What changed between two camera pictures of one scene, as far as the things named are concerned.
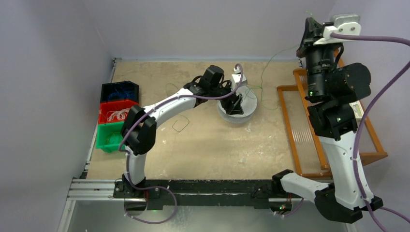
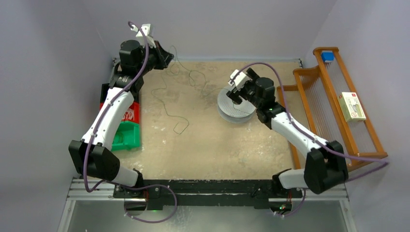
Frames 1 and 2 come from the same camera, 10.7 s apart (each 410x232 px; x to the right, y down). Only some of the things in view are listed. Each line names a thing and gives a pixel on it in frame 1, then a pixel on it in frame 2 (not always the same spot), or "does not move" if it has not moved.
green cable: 261,88 → 203,94
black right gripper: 310,44 → 240,93
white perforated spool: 249,105 does not move
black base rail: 250,193 does not move
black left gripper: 232,105 → 162,56
